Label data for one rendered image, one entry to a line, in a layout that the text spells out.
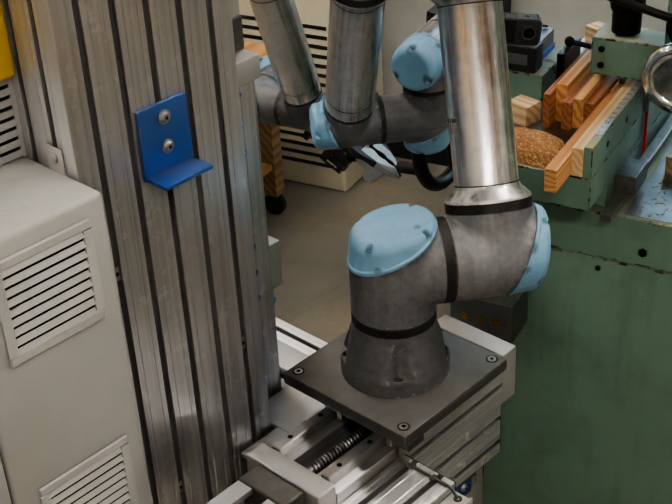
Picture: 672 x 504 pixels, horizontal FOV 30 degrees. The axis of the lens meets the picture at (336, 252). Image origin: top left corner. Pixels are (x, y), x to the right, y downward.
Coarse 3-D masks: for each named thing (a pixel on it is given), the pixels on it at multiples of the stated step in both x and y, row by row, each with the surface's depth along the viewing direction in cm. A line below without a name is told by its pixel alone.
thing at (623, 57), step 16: (608, 32) 218; (640, 32) 218; (656, 32) 217; (592, 48) 218; (608, 48) 217; (624, 48) 215; (640, 48) 214; (656, 48) 213; (592, 64) 220; (608, 64) 218; (624, 64) 217; (640, 64) 215; (640, 80) 217
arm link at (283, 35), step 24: (264, 0) 213; (288, 0) 215; (264, 24) 217; (288, 24) 218; (288, 48) 221; (288, 72) 225; (312, 72) 228; (288, 96) 230; (312, 96) 231; (288, 120) 236
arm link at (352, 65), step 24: (336, 0) 164; (360, 0) 163; (384, 0) 165; (336, 24) 170; (360, 24) 168; (336, 48) 174; (360, 48) 172; (336, 72) 178; (360, 72) 177; (336, 96) 183; (360, 96) 182; (312, 120) 191; (336, 120) 188; (360, 120) 187; (384, 120) 190; (336, 144) 191; (360, 144) 193
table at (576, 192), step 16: (656, 112) 231; (544, 128) 218; (560, 128) 217; (576, 128) 217; (640, 128) 223; (624, 144) 215; (608, 160) 208; (624, 160) 218; (528, 176) 206; (576, 176) 202; (608, 176) 210; (544, 192) 206; (560, 192) 205; (576, 192) 203; (592, 192) 203; (576, 208) 205
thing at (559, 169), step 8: (600, 104) 215; (592, 112) 213; (600, 112) 213; (592, 120) 210; (584, 128) 208; (576, 136) 205; (568, 144) 203; (560, 152) 201; (568, 152) 201; (552, 160) 198; (560, 160) 198; (568, 160) 200; (552, 168) 196; (560, 168) 197; (568, 168) 201; (544, 176) 197; (552, 176) 196; (560, 176) 198; (568, 176) 202; (544, 184) 198; (552, 184) 197; (560, 184) 199; (552, 192) 198
